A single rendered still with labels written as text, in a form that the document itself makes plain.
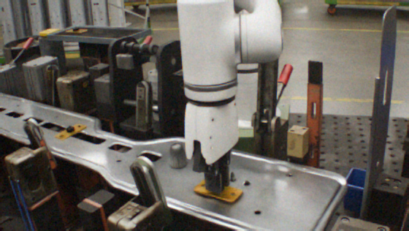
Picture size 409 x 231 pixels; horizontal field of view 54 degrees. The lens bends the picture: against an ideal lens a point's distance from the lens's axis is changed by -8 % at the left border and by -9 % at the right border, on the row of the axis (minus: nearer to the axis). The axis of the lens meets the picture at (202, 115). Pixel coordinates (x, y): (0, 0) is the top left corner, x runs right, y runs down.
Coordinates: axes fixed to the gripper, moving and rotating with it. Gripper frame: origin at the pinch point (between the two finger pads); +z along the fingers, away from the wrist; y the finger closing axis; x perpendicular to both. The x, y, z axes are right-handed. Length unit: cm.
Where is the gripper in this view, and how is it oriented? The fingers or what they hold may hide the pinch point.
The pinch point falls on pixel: (217, 178)
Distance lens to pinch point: 76.1
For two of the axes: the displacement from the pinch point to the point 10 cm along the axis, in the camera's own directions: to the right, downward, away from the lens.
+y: -5.5, 3.7, -7.5
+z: 0.7, 9.1, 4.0
